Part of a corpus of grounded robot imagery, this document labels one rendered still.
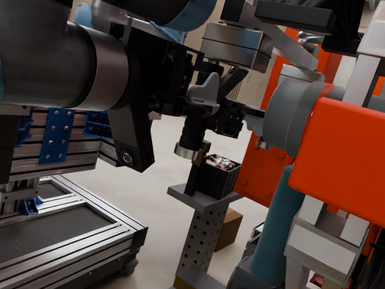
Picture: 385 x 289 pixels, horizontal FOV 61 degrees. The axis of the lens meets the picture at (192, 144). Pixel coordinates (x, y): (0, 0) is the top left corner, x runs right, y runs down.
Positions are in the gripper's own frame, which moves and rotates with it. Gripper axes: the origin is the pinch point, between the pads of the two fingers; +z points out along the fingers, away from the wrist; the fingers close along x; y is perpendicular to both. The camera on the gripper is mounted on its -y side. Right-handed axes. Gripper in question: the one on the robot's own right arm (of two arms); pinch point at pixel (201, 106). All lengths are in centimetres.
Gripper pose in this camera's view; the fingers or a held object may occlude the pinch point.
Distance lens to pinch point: 50.3
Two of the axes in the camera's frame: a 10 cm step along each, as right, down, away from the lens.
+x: -8.0, -3.5, 4.9
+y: 2.8, -9.3, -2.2
